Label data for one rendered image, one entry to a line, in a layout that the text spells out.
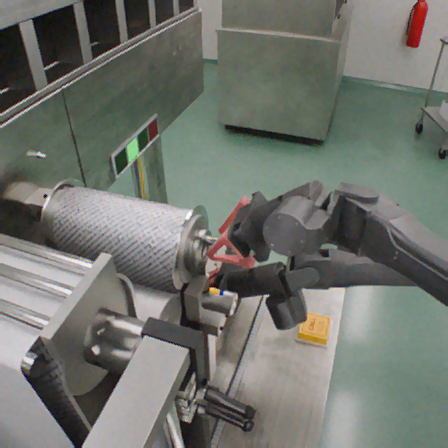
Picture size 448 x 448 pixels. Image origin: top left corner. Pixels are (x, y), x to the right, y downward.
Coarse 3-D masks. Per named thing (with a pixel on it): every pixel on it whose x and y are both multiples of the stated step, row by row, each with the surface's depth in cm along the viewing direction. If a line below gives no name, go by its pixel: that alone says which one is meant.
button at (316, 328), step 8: (312, 320) 96; (320, 320) 96; (328, 320) 96; (304, 328) 94; (312, 328) 94; (320, 328) 94; (328, 328) 94; (304, 336) 93; (312, 336) 93; (320, 336) 92
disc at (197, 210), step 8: (192, 208) 64; (200, 208) 67; (192, 216) 64; (184, 224) 62; (208, 224) 73; (184, 232) 62; (176, 248) 61; (176, 256) 61; (176, 264) 61; (176, 272) 62; (176, 280) 63; (176, 288) 64; (184, 288) 68
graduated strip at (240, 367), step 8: (264, 296) 105; (264, 304) 103; (256, 312) 101; (256, 320) 99; (256, 328) 97; (248, 336) 95; (256, 336) 95; (248, 344) 94; (248, 352) 92; (240, 360) 90; (240, 368) 89; (232, 376) 87; (240, 376) 87; (232, 384) 86; (232, 392) 84; (224, 408) 81; (216, 424) 79; (224, 424) 79; (216, 432) 77; (216, 440) 76
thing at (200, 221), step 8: (64, 192) 70; (56, 200) 69; (200, 216) 67; (192, 224) 64; (200, 224) 68; (192, 232) 64; (184, 240) 62; (184, 248) 62; (184, 256) 63; (184, 264) 64; (184, 272) 65; (192, 272) 69; (184, 280) 66
